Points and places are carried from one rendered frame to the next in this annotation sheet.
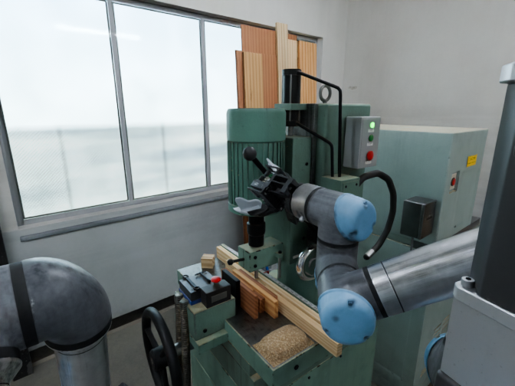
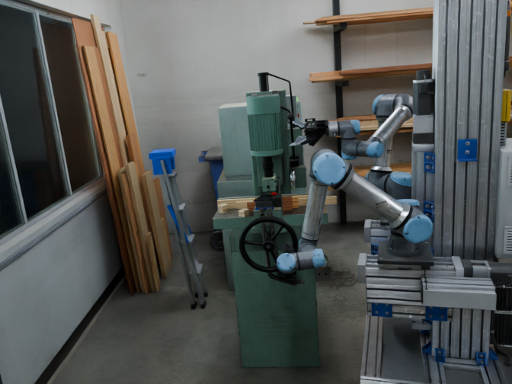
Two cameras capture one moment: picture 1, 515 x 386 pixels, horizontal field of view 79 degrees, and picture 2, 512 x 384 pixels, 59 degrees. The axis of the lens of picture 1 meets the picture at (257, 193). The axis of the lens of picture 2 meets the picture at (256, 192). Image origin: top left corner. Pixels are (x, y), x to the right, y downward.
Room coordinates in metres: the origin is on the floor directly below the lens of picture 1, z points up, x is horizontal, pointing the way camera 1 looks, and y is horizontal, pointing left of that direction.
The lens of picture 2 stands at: (-0.61, 1.84, 1.60)
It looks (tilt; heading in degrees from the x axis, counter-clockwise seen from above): 14 degrees down; 312
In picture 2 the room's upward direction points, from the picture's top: 5 degrees counter-clockwise
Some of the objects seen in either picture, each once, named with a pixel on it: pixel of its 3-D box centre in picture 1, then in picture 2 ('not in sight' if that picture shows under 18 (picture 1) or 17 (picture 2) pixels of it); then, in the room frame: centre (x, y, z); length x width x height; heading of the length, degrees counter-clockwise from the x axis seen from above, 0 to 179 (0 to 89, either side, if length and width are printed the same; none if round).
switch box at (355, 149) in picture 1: (362, 142); (292, 109); (1.02, -0.34, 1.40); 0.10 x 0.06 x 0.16; 126
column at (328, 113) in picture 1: (319, 204); (270, 152); (1.12, -0.23, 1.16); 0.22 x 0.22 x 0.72; 36
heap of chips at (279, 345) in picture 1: (283, 338); not in sight; (0.69, -0.07, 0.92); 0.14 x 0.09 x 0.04; 126
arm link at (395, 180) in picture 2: not in sight; (401, 185); (0.37, -0.39, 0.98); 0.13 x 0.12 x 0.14; 171
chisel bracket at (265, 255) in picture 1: (261, 255); (270, 184); (0.96, -0.01, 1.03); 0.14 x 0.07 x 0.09; 126
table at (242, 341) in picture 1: (229, 309); (270, 218); (0.88, 0.09, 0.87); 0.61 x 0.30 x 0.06; 36
